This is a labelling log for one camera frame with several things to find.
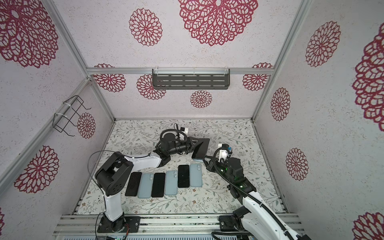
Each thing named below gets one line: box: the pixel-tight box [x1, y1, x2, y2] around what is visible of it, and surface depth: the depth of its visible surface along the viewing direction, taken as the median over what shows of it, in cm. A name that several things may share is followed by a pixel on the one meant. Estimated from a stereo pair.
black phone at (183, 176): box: [177, 164, 190, 188], surface depth 92 cm
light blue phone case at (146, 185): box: [138, 172, 155, 199], surface depth 88 cm
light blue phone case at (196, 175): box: [190, 164, 202, 187], surface depth 92 cm
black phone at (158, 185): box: [151, 172, 166, 198], surface depth 89 cm
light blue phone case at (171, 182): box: [165, 170, 178, 195], surface depth 89 cm
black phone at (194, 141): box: [188, 136, 210, 159], surface depth 81 cm
